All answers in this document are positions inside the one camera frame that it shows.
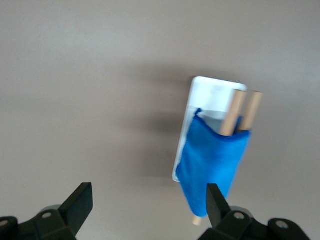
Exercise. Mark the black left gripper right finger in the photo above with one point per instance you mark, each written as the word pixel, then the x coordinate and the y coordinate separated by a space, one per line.
pixel 217 205

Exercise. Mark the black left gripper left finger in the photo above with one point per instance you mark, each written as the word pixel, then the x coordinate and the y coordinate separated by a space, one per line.
pixel 77 202

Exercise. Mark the blue microfibre towel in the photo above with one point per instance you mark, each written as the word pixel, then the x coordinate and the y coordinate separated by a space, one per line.
pixel 212 160

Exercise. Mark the white rack with wooden bars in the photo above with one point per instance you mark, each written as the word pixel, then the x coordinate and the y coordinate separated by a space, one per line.
pixel 210 97

